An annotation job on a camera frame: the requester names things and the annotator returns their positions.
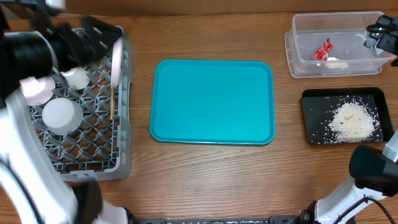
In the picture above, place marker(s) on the clear plastic bin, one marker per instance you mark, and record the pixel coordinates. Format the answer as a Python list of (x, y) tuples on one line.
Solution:
[(347, 33)]

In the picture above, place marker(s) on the large white round plate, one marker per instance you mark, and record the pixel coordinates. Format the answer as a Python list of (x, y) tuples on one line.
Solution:
[(116, 66)]

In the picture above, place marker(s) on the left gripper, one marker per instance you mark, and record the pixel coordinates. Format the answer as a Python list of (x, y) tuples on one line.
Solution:
[(94, 40)]

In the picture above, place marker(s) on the pink white bowl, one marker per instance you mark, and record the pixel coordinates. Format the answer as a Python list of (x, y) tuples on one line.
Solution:
[(37, 91)]

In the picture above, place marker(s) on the grey plastic dish rack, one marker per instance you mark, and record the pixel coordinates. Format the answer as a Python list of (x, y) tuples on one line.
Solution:
[(99, 149)]

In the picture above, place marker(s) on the cardboard backdrop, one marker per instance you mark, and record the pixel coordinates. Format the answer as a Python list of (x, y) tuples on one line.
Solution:
[(127, 8)]

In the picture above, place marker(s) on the black rectangular tray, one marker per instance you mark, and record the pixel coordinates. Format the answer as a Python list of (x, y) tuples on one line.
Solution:
[(319, 106)]

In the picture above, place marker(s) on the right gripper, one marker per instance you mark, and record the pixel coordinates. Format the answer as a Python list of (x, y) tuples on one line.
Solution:
[(380, 35)]

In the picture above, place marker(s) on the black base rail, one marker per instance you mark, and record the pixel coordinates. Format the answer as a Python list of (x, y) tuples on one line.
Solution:
[(217, 221)]

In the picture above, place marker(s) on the pile of rice grains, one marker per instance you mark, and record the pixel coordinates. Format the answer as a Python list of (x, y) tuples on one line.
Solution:
[(352, 123)]

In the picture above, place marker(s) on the red snack wrapper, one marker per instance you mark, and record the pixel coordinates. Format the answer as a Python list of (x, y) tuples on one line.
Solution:
[(323, 51)]

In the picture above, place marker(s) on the grey green bowl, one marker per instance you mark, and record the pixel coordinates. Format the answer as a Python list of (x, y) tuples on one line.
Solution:
[(62, 116)]

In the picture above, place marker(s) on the teal serving tray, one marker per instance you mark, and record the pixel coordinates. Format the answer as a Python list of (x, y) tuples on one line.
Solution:
[(213, 102)]

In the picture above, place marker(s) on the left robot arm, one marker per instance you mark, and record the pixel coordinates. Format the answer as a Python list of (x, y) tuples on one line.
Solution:
[(37, 190)]

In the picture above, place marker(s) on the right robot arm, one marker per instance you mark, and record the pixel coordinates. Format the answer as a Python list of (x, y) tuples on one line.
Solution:
[(372, 177)]

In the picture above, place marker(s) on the white cup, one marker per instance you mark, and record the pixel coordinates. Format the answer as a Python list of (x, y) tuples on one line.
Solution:
[(76, 78)]

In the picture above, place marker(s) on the white crumpled tissue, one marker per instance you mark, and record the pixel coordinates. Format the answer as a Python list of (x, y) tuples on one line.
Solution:
[(334, 63)]

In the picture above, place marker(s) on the wooden chopstick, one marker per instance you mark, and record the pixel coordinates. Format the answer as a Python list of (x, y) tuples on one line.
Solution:
[(112, 104)]

